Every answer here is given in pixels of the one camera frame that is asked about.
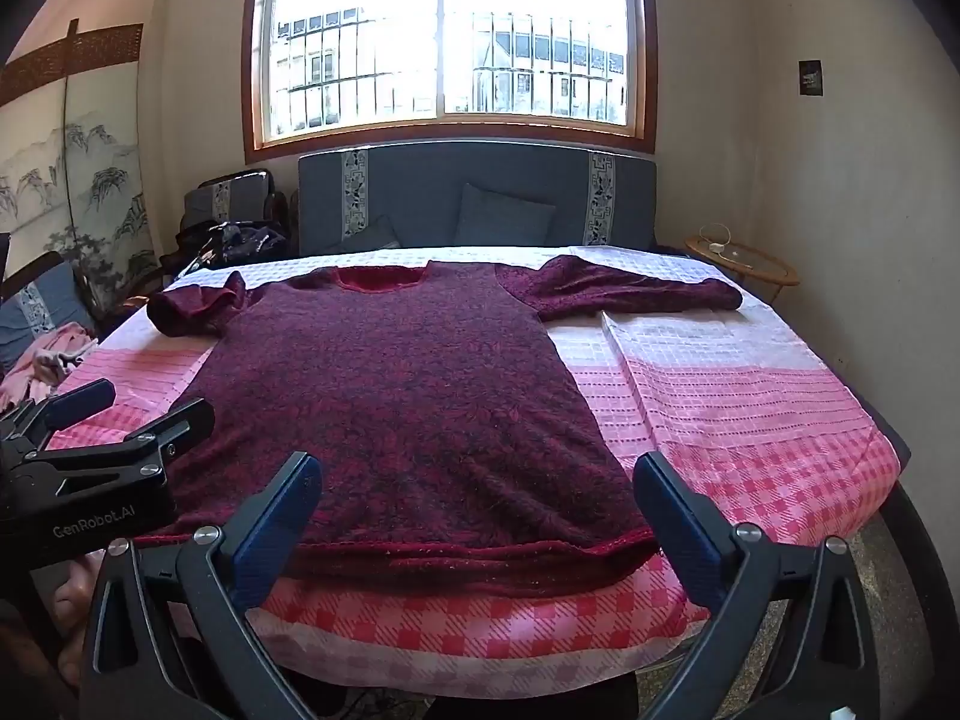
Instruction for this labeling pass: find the grey-blue sofa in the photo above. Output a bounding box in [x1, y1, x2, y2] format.
[296, 139, 661, 260]

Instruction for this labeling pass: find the dark red floral sweater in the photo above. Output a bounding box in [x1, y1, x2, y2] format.
[133, 255, 745, 599]

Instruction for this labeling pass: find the white cable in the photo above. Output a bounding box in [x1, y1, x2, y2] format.
[699, 223, 751, 260]

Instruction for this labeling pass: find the painted folding screen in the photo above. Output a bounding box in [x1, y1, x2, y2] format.
[0, 19, 162, 308]

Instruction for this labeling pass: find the wooden chair with blue cushion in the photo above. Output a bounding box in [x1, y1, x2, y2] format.
[0, 251, 98, 376]

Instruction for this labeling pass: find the pink cloth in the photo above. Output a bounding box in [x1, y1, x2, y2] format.
[0, 321, 100, 406]

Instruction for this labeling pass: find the person's left hand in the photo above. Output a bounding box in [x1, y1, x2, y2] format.
[52, 561, 104, 692]

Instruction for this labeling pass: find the dark wooden armchair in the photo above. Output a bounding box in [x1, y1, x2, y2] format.
[180, 169, 292, 256]

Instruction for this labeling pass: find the pink and white checked bedsheet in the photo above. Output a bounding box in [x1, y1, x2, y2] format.
[45, 244, 901, 695]

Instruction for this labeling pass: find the wooden framed barred window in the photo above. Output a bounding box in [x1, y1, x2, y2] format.
[241, 0, 659, 158]

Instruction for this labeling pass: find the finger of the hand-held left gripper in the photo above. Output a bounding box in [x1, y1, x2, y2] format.
[112, 396, 217, 470]
[15, 379, 118, 455]

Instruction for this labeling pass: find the pile of dark clothes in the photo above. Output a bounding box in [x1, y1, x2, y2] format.
[169, 221, 290, 278]

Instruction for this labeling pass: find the round wooden side table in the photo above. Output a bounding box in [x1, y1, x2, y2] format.
[684, 235, 800, 308]

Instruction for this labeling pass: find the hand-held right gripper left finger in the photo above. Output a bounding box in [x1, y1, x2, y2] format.
[79, 451, 323, 720]

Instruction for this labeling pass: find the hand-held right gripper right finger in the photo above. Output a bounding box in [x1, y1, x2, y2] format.
[632, 451, 880, 720]

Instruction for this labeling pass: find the plain grey-blue cushion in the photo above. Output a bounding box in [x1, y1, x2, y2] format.
[452, 181, 557, 247]

